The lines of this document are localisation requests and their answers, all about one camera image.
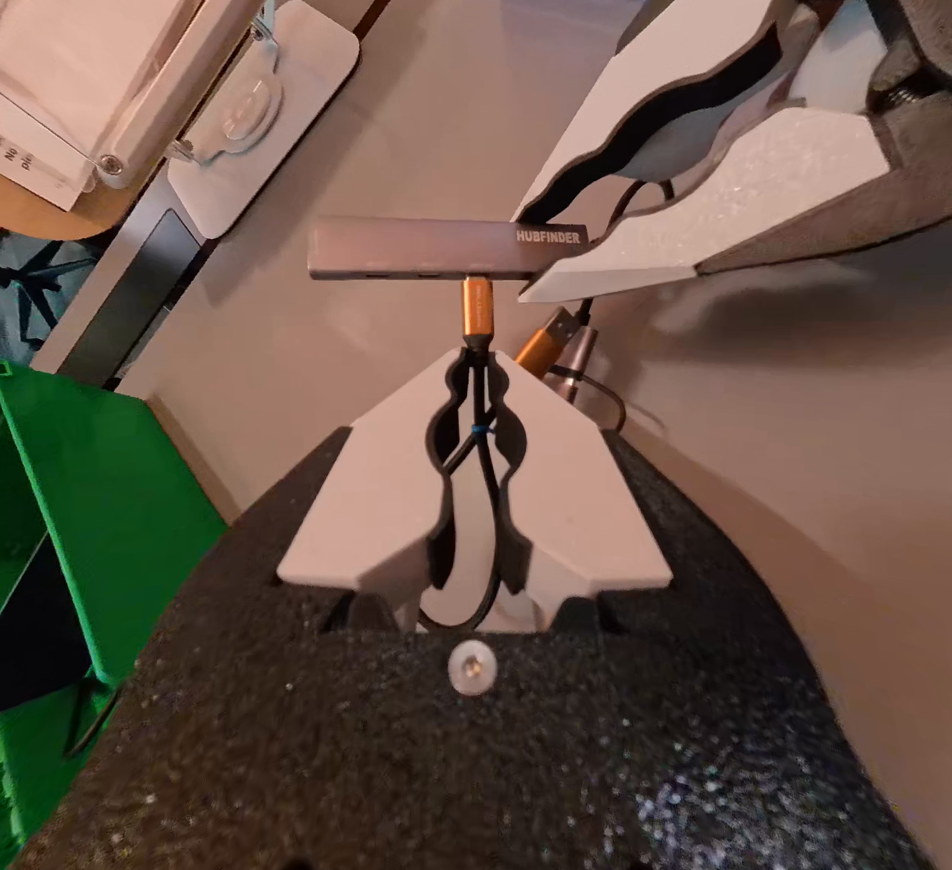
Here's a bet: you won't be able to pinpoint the black chair base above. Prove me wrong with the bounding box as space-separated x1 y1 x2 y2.
0 236 98 309

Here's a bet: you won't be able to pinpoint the black hub cable grey plug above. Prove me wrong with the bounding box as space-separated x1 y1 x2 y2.
546 174 674 434

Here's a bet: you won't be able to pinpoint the dark grey panel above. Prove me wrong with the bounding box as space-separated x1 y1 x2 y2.
30 164 218 389

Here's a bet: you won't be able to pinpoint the black cable orange plugs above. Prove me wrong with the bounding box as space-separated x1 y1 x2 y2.
416 277 589 633

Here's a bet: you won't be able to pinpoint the paper sign in clear holder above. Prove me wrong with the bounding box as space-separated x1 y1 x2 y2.
0 0 250 213

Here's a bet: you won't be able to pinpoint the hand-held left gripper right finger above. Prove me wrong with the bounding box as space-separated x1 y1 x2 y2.
491 348 675 635

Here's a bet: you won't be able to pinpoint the brown round board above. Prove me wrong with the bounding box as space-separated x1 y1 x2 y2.
0 160 153 242

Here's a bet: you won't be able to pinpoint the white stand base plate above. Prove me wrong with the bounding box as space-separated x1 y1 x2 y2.
167 0 361 240

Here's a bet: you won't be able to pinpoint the green plastic bin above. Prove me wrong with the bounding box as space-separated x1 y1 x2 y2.
0 360 228 870

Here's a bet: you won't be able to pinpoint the grey desk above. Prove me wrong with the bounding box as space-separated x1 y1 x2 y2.
33 0 952 864

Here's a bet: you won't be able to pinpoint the grey usb hub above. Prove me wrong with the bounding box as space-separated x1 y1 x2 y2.
307 217 590 282

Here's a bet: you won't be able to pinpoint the black bin divider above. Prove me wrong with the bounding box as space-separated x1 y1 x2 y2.
0 534 92 712

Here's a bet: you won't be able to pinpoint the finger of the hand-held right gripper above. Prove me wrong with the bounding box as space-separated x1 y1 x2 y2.
517 106 952 306
512 0 803 224

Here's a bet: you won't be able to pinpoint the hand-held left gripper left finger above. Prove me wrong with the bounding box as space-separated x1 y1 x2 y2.
277 347 477 635

